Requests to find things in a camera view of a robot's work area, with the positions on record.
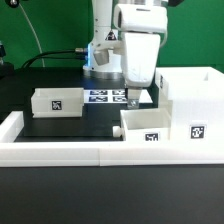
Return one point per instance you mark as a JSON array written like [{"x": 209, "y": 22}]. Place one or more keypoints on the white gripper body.
[{"x": 140, "y": 26}]

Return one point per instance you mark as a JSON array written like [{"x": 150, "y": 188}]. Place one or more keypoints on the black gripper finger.
[{"x": 133, "y": 97}]

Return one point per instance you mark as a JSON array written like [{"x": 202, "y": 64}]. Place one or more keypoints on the white front drawer box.
[{"x": 143, "y": 125}]

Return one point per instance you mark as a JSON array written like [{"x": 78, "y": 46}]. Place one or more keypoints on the white drawer box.
[
  {"x": 57, "y": 102},
  {"x": 143, "y": 125}
]

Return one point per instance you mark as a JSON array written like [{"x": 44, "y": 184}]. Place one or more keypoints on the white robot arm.
[{"x": 103, "y": 52}]

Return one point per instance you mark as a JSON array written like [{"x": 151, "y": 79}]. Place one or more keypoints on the white drawer cabinet housing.
[{"x": 194, "y": 100}]

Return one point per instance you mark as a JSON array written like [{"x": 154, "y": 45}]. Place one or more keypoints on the white rear drawer box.
[{"x": 57, "y": 102}]

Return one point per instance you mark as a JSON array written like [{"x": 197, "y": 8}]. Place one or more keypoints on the white marker sheet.
[{"x": 104, "y": 96}]

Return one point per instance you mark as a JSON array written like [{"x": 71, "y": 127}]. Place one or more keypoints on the black camera stand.
[{"x": 6, "y": 68}]

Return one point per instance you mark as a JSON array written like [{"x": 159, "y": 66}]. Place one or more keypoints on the white foam border frame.
[{"x": 45, "y": 154}]

